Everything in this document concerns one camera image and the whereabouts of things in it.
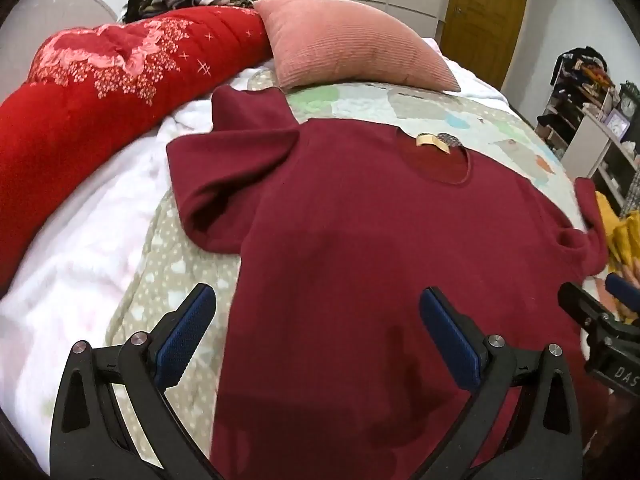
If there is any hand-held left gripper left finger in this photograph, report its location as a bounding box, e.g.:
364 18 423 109
49 284 223 480

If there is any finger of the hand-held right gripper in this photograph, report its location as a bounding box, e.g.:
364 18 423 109
557 282 619 335
605 272 640 311

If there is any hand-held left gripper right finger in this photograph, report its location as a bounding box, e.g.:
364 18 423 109
419 287 584 480

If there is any maroon knit sweater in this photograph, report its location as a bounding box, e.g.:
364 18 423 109
166 85 613 480

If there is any yellow garment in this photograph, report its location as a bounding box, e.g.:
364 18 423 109
595 190 640 323

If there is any white fluffy blanket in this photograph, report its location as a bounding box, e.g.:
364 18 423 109
0 37 506 466

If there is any cluttered shelf rack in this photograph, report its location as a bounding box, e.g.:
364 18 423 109
535 47 640 211

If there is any patterned quilted bedspread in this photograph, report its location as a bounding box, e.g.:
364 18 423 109
105 67 601 401

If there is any red floral quilt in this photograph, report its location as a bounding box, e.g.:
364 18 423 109
0 6 273 296

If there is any wooden door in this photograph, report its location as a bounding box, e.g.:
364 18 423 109
440 0 531 91

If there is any grey rounded headboard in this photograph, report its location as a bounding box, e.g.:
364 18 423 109
0 0 118 41

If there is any pink corduroy pillow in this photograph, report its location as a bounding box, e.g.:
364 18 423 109
252 0 462 93

